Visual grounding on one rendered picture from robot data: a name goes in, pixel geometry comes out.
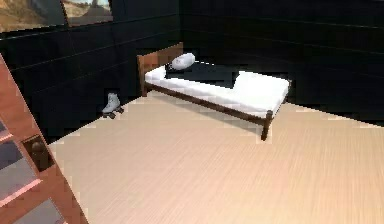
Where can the black blanket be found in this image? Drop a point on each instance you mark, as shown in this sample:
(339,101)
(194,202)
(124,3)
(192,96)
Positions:
(206,75)

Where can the white pillow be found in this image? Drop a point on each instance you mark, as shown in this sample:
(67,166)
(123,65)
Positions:
(182,62)

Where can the brown wooden bed white mattress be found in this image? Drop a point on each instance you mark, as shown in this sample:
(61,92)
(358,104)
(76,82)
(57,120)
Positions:
(256,91)

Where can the white roller skate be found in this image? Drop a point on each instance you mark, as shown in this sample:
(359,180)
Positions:
(112,104)

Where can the dark round door knob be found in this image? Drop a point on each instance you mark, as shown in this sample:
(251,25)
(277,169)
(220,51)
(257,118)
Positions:
(38,148)

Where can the brown door with glass panes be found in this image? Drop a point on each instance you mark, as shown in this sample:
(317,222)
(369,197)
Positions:
(20,166)

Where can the window with desert view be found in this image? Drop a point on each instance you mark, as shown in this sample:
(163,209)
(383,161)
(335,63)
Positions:
(40,11)

